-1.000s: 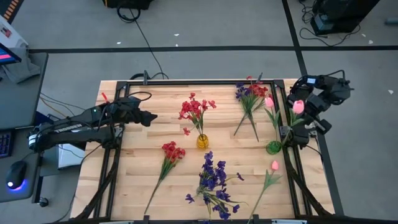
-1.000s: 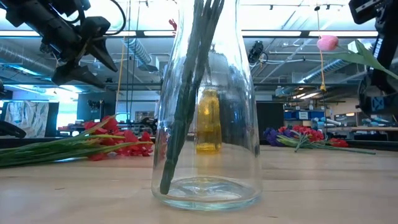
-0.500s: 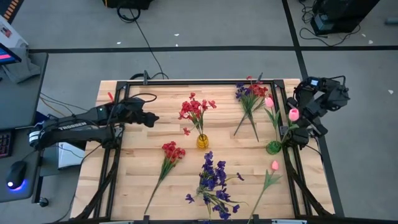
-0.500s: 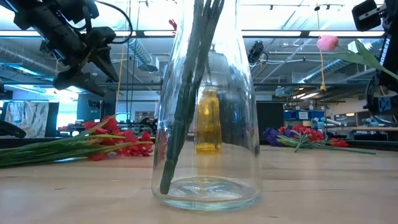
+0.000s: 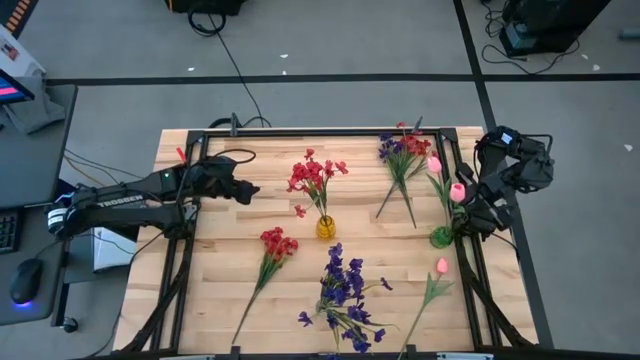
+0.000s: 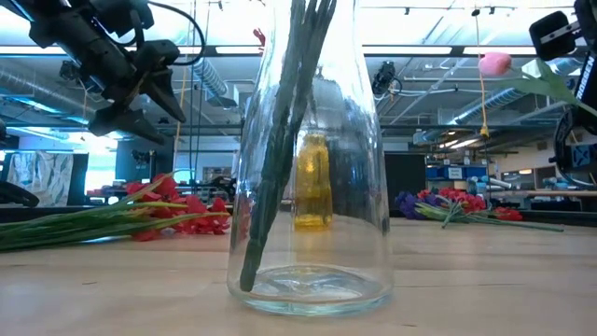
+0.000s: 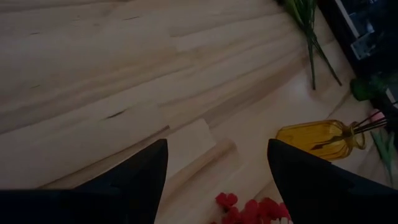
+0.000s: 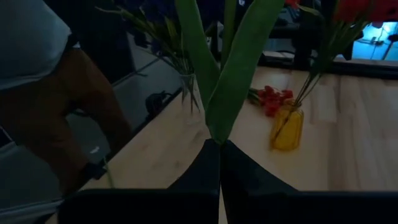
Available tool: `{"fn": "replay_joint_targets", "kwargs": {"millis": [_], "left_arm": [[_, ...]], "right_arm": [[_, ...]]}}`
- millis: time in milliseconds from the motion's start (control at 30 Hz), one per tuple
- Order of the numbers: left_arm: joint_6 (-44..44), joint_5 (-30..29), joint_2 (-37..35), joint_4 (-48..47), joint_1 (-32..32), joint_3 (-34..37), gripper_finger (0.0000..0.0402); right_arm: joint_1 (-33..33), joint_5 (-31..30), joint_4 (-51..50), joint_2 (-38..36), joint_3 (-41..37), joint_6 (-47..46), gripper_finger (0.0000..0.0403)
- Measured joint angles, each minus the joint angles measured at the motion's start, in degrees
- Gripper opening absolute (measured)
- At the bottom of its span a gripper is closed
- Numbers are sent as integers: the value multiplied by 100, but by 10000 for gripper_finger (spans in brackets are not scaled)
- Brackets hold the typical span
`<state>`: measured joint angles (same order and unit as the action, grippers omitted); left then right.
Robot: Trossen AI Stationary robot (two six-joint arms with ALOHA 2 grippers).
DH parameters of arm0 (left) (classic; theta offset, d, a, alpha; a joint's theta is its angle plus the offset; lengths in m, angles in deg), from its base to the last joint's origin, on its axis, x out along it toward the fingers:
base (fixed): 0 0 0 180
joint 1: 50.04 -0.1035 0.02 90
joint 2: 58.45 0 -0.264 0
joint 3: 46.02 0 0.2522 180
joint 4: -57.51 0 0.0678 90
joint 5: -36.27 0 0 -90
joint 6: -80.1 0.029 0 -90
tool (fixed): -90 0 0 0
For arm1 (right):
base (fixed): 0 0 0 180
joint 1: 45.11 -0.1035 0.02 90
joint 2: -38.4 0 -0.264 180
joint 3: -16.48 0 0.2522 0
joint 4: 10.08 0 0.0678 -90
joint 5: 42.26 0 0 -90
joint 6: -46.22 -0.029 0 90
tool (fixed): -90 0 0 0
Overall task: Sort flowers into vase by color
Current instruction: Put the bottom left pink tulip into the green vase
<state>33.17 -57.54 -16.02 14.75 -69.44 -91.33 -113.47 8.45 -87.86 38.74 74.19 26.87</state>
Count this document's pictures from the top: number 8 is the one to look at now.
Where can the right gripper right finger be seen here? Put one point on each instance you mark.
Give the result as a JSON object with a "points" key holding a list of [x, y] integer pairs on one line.
{"points": [[264, 202]]}

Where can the clear glass vase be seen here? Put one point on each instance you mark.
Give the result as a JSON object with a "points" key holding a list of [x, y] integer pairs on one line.
{"points": [[188, 90]]}

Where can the person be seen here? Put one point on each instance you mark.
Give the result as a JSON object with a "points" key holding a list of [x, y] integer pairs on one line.
{"points": [[31, 46]]}

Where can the yellow ribbed glass vase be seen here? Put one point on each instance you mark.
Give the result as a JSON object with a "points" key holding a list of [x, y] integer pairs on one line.
{"points": [[287, 133]]}

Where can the red artificial flower bunch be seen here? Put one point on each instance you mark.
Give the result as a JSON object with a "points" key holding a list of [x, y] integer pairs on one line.
{"points": [[273, 99], [329, 46]]}

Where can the pink artificial tulip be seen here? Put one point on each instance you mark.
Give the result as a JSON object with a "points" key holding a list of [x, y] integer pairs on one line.
{"points": [[236, 77]]}

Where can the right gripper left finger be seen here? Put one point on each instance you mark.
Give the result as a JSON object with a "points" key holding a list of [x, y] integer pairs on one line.
{"points": [[186, 202]]}

